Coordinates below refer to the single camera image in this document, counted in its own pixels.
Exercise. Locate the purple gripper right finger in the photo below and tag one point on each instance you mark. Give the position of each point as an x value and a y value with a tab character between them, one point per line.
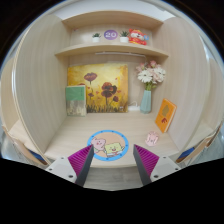
146	162

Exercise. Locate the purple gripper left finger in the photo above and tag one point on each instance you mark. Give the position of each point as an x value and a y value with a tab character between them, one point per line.
80	162

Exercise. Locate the pink cartoon computer mouse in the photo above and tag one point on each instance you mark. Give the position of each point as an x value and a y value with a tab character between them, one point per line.
152	138

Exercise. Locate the round cartoon mouse pad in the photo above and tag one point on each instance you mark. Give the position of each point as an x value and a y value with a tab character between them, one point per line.
109	145

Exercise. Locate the orange book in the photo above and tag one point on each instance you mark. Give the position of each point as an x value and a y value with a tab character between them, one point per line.
165	115

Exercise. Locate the teal flower vase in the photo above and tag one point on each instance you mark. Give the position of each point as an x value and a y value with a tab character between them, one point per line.
145	106

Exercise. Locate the green beige book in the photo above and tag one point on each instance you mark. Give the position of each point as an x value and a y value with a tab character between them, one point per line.
76	100

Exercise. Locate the yellow poppy painting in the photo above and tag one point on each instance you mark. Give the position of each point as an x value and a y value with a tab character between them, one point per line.
106	86

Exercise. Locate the wooden desk shelf unit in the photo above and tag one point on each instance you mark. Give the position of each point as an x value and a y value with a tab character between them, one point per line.
34	81

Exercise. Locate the pink white flower bouquet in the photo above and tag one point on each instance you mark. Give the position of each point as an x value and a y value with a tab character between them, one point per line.
151	74

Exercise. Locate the red lucky cat figure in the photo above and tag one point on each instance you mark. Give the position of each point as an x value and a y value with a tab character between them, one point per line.
137	37

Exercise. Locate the small potted plant left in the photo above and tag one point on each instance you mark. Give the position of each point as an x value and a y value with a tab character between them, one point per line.
96	37

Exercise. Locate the small potted plant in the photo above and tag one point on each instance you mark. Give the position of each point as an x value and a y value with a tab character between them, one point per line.
124	37
96	37

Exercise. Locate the small potted plant right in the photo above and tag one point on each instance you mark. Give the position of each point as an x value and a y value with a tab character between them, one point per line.
124	37

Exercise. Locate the purple round number sign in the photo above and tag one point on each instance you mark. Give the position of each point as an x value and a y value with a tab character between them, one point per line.
110	34

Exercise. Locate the white charger with cable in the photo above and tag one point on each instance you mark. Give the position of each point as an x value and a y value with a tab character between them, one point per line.
133	106

